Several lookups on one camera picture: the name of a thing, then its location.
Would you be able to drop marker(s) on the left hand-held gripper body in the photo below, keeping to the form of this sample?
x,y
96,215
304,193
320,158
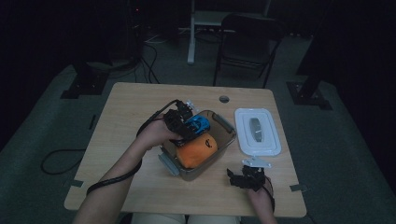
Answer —
x,y
176,119

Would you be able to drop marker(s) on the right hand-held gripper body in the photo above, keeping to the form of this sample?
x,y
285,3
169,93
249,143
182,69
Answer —
x,y
253,179

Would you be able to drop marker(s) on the blue toy car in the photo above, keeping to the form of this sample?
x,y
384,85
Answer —
x,y
199,123

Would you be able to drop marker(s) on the orange plush toy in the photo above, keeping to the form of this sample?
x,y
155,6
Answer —
x,y
197,151

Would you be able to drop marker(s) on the translucent grey storage box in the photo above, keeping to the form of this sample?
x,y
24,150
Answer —
x,y
222,133

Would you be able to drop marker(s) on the white box lid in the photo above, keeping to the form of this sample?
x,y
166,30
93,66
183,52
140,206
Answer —
x,y
257,132

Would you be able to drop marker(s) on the person's right hand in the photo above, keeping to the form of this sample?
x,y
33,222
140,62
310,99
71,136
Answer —
x,y
260,200

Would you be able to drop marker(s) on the person's left hand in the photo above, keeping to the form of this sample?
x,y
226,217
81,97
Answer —
x,y
154,133

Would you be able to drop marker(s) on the person's right leg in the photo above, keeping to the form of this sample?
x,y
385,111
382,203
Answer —
x,y
214,219

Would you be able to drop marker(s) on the black marker pen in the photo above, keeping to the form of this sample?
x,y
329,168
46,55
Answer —
x,y
92,122

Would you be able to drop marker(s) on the dark equipment tower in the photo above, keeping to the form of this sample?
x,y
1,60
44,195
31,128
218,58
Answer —
x,y
135,31

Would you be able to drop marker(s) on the black stand base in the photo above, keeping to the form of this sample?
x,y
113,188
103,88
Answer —
x,y
308,96
84,84

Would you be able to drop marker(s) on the black folding chair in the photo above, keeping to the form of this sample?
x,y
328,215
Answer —
x,y
249,46

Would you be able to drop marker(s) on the white desk frame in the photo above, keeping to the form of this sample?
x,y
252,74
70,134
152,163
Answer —
x,y
193,37

